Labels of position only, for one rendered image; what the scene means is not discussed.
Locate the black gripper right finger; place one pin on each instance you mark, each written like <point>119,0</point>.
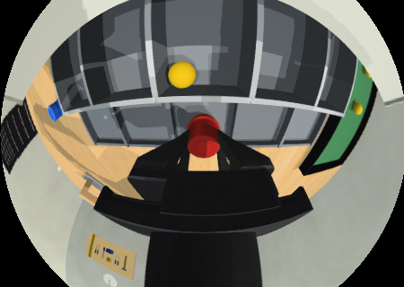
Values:
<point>240,156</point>

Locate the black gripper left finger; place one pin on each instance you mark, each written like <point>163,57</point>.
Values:
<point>167,155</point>

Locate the green tray with black rim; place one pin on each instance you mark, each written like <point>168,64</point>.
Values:
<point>349,129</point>

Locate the red plug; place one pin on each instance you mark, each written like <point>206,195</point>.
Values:
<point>203,137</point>

